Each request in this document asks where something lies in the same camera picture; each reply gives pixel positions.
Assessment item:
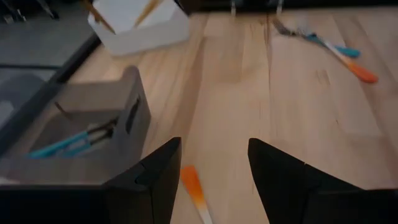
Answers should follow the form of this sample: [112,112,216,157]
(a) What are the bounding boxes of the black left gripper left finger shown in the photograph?
[0,137,182,224]

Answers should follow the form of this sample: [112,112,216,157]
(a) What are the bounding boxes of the white plastic bin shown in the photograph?
[87,0,190,57]

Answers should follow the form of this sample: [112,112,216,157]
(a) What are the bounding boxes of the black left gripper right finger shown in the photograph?
[248,139,398,224]

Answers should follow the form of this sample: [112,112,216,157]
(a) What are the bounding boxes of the grey translucent plastic bin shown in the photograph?
[0,65,152,187]

